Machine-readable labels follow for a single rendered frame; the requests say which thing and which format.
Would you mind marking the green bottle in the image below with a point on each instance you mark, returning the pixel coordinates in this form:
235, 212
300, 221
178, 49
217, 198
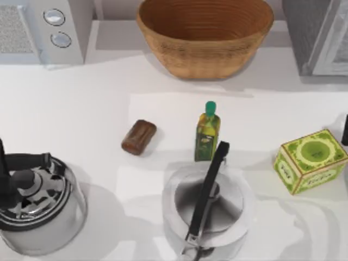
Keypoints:
206, 136

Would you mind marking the woven wooden basket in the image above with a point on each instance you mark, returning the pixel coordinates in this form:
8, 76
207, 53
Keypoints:
205, 40

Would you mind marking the green and cream box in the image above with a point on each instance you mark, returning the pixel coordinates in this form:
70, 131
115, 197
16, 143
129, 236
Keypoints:
310, 161

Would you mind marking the microwave knob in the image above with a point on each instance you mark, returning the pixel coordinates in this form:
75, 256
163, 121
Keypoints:
54, 17
61, 39

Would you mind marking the silver kettle with patterned lid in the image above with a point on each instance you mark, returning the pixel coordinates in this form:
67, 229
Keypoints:
38, 198

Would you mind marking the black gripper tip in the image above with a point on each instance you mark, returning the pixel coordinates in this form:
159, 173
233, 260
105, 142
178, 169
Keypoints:
345, 130
2, 157

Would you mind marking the pale microwave oven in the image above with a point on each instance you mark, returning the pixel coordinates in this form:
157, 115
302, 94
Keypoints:
32, 32

